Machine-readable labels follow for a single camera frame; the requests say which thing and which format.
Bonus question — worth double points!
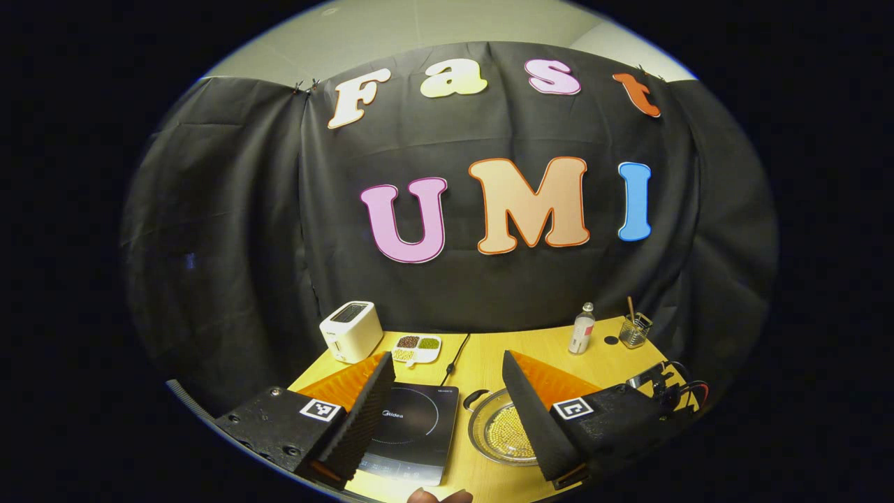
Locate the ribbed glass jar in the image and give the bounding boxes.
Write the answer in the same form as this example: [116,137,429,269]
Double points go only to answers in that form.
[619,312,653,349]

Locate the black power cable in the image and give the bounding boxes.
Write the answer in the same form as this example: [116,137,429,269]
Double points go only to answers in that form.
[444,334,470,375]

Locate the black induction cooktop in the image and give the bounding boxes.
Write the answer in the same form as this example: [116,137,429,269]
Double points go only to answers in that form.
[360,381,460,487]

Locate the clear bottle with pink label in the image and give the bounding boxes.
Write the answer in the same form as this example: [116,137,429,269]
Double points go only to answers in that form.
[568,302,596,356]

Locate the steel pot with black handles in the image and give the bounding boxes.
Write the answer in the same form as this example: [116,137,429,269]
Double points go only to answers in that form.
[462,388,543,467]

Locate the white toaster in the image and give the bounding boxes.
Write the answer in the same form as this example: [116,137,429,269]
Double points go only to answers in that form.
[319,301,384,364]

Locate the white divided plate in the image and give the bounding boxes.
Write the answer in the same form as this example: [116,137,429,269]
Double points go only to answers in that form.
[391,334,443,369]

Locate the yellow soybeans heap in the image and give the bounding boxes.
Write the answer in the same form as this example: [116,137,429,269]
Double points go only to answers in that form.
[484,404,536,458]

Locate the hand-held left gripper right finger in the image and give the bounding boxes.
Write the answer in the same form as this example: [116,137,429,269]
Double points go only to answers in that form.
[501,350,689,491]

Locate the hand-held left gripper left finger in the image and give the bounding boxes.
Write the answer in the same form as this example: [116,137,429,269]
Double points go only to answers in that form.
[213,351,396,490]

